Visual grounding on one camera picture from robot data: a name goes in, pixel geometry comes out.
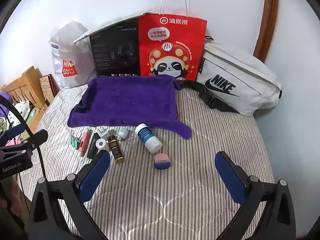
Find white plastic shopping bag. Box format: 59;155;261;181
49;21;97;88

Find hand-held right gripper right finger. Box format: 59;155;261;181
214;151;297;240

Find purple plush toy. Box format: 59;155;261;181
0;91;13;110

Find black cable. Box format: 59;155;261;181
0;96;48;180

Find brown patterned box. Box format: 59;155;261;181
39;74;60;103

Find white waist bag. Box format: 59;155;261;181
180;36;283;117

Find white and blue bottle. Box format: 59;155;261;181
135;123;163;154

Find purple towel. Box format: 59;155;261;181
67;76;192;140

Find plush toys beside bed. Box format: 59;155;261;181
5;100;38;130

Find pink pen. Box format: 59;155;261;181
78;129;92;157

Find striped bed mattress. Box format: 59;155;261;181
17;80;278;240

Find black and gold lighter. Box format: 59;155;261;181
107;135;125;164

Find black rectangular tube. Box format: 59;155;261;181
87;132;100;159

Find wooden door frame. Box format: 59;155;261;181
252;0;279;63

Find black headset box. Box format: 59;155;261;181
89;25;140;77

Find red panda print paper bag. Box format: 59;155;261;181
138;0;208;82

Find white tape roll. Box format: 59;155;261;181
96;138;110;153

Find wooden headboard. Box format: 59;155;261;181
0;66;47;110

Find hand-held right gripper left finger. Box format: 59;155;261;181
28;151;112;240

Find person's left hand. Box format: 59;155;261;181
0;180;24;230

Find white power adapter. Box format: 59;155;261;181
96;127;109;140

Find green binder clip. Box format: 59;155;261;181
69;131;82;147

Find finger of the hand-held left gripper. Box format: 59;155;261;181
0;124;27;143
11;129;49;154

